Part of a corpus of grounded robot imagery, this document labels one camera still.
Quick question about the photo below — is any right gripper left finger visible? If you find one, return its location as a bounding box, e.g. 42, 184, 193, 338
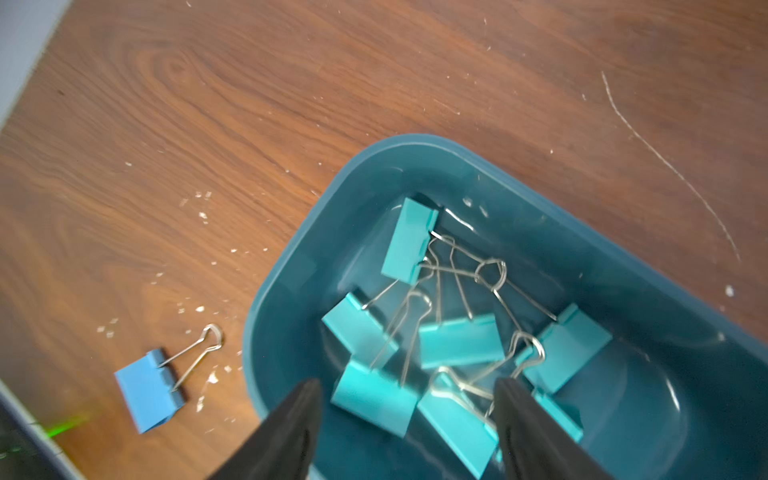
210, 378, 323, 479

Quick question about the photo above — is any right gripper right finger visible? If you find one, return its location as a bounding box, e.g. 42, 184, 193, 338
493, 378, 611, 479

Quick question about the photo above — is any teal binder clip four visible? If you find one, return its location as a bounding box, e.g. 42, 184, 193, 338
432, 232, 612, 394

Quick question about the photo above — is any teal binder clip three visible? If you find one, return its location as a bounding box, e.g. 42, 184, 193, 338
418, 234, 505, 370

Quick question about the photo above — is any teal binder clip two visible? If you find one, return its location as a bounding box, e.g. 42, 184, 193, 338
322, 280, 433, 369

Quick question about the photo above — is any blue binder clip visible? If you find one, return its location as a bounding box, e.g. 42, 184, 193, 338
114, 323, 224, 434

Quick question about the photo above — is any teal plastic storage box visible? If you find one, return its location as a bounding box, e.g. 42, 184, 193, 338
242, 134, 767, 479

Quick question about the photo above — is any teal binder clip one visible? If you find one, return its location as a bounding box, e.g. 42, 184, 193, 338
381, 198, 508, 291

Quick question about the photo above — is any teal binder clip seven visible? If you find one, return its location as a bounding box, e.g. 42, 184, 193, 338
532, 390, 584, 443

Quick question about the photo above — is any teal binder clip six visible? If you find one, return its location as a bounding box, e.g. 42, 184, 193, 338
416, 332, 547, 480

